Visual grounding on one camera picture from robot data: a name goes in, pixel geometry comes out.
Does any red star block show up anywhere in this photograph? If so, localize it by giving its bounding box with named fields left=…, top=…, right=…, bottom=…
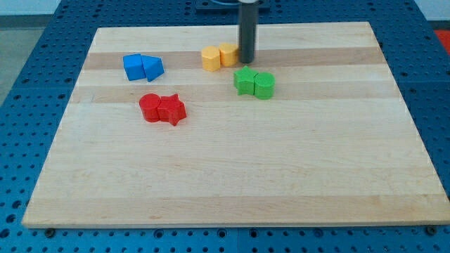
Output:
left=157, top=93, right=186, bottom=126

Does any yellow pentagon block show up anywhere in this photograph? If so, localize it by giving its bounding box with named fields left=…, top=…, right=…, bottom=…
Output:
left=219, top=43, right=238, bottom=67

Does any green cylinder block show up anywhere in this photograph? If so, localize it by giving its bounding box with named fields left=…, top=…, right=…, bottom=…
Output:
left=254, top=72, right=276, bottom=100

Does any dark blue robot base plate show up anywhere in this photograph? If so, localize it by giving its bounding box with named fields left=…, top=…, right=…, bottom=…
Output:
left=193, top=0, right=271, bottom=13

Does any red cylinder block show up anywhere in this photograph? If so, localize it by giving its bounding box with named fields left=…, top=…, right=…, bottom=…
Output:
left=139, top=93, right=161, bottom=122

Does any blue cube block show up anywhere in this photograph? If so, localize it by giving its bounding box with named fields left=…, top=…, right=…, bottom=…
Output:
left=122, top=53, right=146, bottom=81

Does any yellow hexagon block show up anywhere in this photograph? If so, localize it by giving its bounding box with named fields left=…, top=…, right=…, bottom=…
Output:
left=201, top=46, right=221, bottom=72

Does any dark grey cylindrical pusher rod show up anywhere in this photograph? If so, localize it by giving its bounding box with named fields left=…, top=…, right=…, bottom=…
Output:
left=238, top=0, right=259, bottom=63

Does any green star block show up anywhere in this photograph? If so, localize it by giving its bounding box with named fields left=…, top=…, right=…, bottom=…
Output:
left=233, top=65, right=259, bottom=96

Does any light wooden board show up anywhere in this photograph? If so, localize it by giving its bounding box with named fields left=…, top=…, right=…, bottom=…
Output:
left=22, top=22, right=449, bottom=228

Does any blue triangular prism block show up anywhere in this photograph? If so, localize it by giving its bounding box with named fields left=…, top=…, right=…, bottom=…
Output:
left=141, top=56, right=165, bottom=82

